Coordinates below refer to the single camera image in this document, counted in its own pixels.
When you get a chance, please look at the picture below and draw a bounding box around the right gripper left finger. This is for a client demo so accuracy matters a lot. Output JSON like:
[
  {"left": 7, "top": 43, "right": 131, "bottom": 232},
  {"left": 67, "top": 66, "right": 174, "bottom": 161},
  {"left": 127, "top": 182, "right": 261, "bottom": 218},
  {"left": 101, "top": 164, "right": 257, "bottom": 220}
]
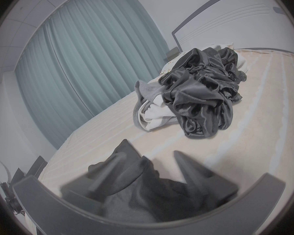
[{"left": 61, "top": 153, "right": 127, "bottom": 203}]

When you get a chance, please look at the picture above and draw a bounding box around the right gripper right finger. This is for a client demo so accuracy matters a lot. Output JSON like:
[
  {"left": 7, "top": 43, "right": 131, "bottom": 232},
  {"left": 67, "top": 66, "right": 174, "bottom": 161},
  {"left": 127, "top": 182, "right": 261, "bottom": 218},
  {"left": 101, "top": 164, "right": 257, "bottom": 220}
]
[{"left": 174, "top": 151, "right": 238, "bottom": 204}]

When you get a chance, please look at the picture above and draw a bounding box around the black T-shirt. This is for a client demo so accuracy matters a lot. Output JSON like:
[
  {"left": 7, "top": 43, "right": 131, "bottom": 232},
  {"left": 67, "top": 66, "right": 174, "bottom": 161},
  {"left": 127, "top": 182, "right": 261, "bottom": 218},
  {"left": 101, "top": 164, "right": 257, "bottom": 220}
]
[{"left": 88, "top": 139, "right": 226, "bottom": 223}]

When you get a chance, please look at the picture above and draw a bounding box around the bed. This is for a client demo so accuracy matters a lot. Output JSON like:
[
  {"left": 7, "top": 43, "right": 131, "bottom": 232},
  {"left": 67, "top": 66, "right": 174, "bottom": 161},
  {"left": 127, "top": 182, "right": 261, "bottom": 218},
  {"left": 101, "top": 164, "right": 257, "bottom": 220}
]
[{"left": 25, "top": 0, "right": 294, "bottom": 229}]

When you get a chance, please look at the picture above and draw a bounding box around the pile of clothes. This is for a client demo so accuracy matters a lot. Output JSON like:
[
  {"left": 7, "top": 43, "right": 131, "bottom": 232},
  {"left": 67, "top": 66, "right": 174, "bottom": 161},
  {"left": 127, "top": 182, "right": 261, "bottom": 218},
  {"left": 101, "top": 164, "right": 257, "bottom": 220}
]
[{"left": 133, "top": 47, "right": 248, "bottom": 139}]

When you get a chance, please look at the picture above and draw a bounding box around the blue-green curtain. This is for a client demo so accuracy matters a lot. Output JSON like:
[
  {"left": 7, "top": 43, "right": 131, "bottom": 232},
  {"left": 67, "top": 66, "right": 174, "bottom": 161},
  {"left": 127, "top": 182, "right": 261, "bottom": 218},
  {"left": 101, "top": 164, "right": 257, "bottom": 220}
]
[
  {"left": 45, "top": 0, "right": 171, "bottom": 118},
  {"left": 15, "top": 26, "right": 93, "bottom": 151}
]

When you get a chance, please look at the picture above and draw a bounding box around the white printed pillow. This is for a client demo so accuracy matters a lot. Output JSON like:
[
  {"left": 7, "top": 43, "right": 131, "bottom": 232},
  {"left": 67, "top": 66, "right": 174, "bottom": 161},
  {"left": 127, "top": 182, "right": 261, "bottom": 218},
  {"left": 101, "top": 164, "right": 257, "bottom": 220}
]
[{"left": 160, "top": 43, "right": 236, "bottom": 75}]

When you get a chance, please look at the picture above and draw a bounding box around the grey bedside table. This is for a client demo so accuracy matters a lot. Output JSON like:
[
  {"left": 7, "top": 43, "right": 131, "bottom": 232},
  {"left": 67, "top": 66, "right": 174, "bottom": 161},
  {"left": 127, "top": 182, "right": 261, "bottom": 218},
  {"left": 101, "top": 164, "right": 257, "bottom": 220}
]
[{"left": 164, "top": 47, "right": 182, "bottom": 61}]

